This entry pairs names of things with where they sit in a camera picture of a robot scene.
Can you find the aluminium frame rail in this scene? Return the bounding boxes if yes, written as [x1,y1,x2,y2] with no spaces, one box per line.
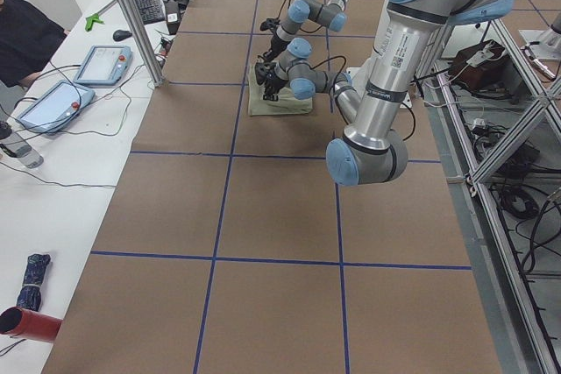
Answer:
[416,20,560,373]

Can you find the upper teach pendant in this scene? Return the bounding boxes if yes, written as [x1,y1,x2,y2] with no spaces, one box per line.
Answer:
[73,46,132,88]

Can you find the brown box under frame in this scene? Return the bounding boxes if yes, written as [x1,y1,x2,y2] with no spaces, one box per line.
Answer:
[448,40,509,91]

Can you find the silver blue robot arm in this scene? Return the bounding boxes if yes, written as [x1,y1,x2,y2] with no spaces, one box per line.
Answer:
[255,0,514,186]
[259,0,349,63]

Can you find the teach pendant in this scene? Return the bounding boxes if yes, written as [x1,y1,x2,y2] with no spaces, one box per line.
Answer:
[73,46,132,88]
[16,81,95,134]

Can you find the lower teach pendant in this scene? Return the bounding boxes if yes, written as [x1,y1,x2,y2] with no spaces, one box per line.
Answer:
[16,81,95,134]

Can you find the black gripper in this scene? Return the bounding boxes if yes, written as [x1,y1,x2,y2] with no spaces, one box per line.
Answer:
[258,18,284,63]
[254,61,283,102]

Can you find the person in black shirt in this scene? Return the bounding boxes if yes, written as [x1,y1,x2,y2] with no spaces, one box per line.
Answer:
[1,0,69,88]

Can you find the black computer mouse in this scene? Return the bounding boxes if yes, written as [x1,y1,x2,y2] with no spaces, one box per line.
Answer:
[112,30,132,42]

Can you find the green plastic tool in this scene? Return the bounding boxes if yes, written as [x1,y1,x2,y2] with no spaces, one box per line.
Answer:
[84,13,104,32]

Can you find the upper orange black connector box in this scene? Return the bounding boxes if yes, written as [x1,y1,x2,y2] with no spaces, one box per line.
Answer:
[159,37,173,56]

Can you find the red cylinder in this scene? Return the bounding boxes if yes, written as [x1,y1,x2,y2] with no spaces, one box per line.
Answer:
[1,307,62,343]

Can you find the clear plastic bottle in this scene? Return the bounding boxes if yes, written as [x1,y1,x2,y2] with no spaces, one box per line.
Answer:
[0,121,44,169]

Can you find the olive green long-sleeve shirt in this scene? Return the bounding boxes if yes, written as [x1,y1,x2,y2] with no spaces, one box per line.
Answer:
[247,63,313,116]

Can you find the aluminium frame post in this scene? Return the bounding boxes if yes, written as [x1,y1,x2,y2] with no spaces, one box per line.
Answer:
[117,0,164,87]

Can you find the black labelled box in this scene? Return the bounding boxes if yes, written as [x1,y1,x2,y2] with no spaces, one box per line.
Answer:
[164,0,181,35]

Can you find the dark blue rolled cloth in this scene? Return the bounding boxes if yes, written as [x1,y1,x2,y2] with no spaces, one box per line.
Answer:
[17,253,51,311]

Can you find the black keyboard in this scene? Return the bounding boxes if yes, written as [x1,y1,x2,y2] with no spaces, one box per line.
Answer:
[134,0,166,25]

